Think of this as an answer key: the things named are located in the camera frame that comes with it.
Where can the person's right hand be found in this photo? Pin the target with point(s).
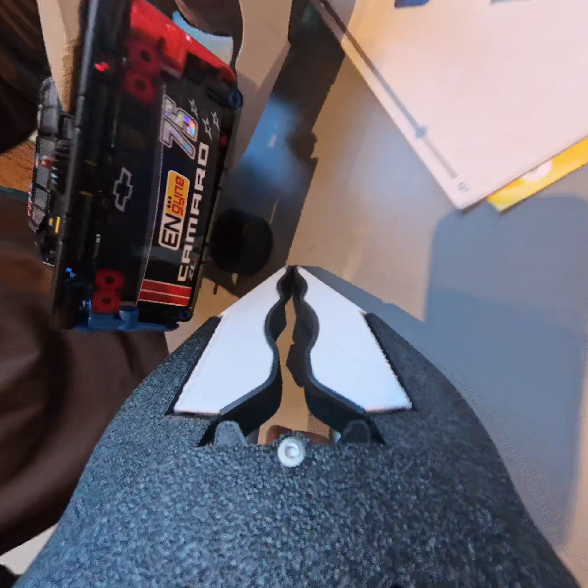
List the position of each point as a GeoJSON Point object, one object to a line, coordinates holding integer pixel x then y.
{"type": "Point", "coordinates": [294, 436]}

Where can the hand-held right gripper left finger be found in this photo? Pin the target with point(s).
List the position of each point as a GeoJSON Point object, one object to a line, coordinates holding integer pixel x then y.
{"type": "Point", "coordinates": [229, 367]}

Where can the toy brick race car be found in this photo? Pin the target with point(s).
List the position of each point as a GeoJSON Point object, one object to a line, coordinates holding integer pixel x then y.
{"type": "Point", "coordinates": [138, 183]}

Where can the open instruction booklet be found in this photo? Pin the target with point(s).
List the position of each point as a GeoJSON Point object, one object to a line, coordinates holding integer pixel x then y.
{"type": "Point", "coordinates": [459, 69]}

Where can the grey desk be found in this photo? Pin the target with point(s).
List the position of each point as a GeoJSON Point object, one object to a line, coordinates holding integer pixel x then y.
{"type": "Point", "coordinates": [367, 206]}

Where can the black toy tire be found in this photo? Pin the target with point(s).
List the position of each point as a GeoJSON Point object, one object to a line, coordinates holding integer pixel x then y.
{"type": "Point", "coordinates": [241, 243]}

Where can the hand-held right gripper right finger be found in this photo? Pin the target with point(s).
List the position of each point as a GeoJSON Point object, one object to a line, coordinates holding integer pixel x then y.
{"type": "Point", "coordinates": [353, 367]}

